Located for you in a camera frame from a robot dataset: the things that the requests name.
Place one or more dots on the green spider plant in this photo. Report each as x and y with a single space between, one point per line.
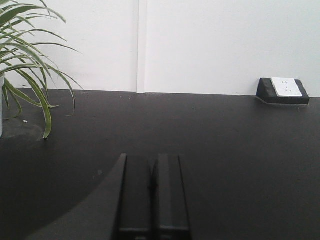
24 58

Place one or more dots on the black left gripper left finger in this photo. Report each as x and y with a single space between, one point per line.
134 214

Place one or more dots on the black base white power socket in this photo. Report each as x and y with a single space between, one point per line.
282 91

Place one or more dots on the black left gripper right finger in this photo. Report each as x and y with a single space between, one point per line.
170 217

